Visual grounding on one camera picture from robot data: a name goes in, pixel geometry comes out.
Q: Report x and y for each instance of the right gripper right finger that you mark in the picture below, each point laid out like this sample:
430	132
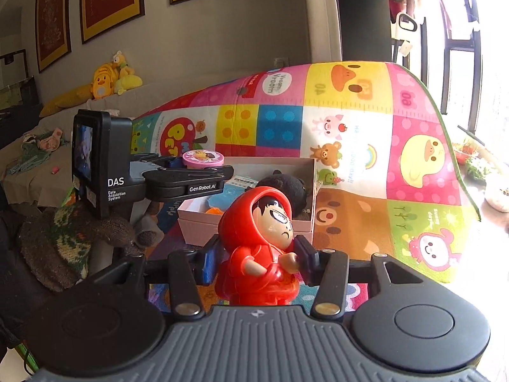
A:
330	271

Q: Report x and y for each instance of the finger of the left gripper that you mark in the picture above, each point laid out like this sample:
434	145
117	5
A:
183	184
149	161

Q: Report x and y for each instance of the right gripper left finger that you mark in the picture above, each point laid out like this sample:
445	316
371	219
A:
184	271

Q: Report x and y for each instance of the pink yellow cake toy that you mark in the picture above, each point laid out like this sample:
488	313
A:
201	159

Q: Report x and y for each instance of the blue tissue pack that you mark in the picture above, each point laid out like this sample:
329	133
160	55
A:
232	189

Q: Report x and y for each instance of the red bear toy figure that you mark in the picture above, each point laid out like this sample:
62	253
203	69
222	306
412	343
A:
260	246

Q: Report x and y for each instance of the black plush toy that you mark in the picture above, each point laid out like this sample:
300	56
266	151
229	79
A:
296	191

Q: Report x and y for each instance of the knit gloved left hand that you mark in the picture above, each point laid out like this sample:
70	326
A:
56	245

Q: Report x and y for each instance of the pink cardboard box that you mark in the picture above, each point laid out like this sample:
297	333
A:
197	227

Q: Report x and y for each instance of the yellow duck plush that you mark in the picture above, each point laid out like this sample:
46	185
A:
126	77

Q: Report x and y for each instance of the yellow tiger plush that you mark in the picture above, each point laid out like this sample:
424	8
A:
103	81

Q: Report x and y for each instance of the small pink plush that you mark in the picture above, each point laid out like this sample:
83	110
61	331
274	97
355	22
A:
51	142

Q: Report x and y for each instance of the colourful cartoon play mat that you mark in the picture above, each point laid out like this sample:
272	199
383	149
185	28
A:
386	176

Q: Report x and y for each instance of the black DAS camera box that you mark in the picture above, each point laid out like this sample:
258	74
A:
96	133

